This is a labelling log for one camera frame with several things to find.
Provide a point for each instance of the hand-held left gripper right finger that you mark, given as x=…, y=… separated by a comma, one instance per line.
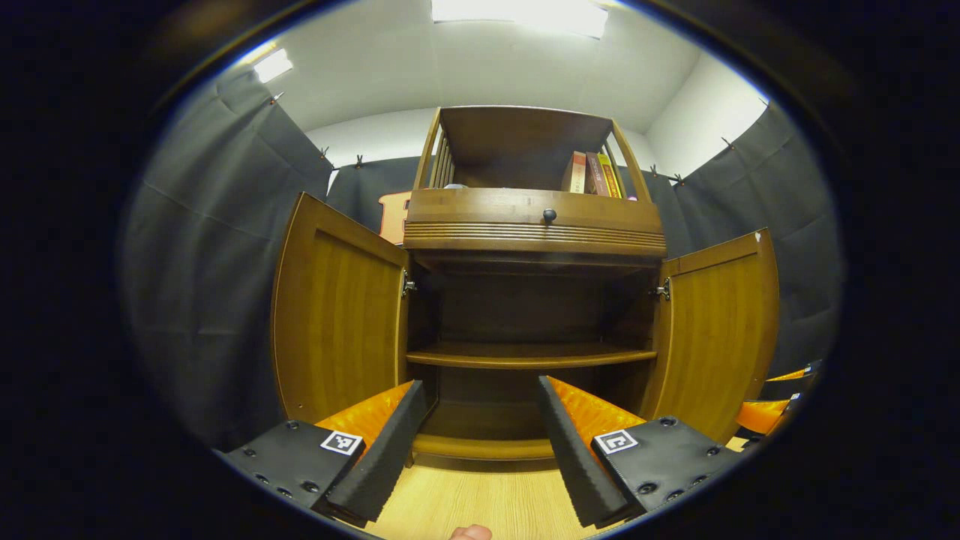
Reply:
x=570, y=457

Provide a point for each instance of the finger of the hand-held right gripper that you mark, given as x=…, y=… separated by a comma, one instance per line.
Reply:
x=761, y=416
x=787, y=386

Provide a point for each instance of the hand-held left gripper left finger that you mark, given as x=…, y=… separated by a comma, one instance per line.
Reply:
x=382, y=457

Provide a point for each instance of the wooden shoe cabinet door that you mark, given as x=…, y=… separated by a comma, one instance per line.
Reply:
x=337, y=322
x=712, y=330

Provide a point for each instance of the wooden double-door shoe cabinet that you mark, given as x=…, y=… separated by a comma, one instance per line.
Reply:
x=487, y=217

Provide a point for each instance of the black backdrop cloth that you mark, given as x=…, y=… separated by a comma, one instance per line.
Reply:
x=202, y=300

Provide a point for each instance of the maroon spine book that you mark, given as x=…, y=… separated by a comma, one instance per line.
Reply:
x=596, y=174

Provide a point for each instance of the small ceiling light panel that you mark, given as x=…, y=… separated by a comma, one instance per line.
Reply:
x=272, y=66

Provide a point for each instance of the large ceiling light panel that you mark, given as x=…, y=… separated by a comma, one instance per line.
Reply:
x=517, y=13

